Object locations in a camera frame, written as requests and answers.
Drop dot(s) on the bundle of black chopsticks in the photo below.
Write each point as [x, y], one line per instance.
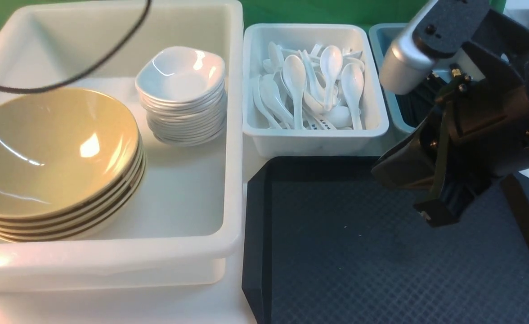
[415, 106]

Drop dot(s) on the blue-grey chopstick bin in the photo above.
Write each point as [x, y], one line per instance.
[396, 76]

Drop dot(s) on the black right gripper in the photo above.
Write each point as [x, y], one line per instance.
[477, 133]

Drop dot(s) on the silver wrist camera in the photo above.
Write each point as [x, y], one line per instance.
[438, 31]

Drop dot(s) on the white spoon bin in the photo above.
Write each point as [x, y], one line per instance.
[272, 143]

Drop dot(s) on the pile of white spoons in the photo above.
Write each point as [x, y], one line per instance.
[317, 90]

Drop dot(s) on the yellow noodle bowl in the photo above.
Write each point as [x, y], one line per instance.
[61, 148]

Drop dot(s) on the stack of white dishes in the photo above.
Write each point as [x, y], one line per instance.
[184, 96]

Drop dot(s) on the black serving tray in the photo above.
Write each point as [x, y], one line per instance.
[326, 244]

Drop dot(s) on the stack of yellow bowls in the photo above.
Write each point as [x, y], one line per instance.
[88, 217]

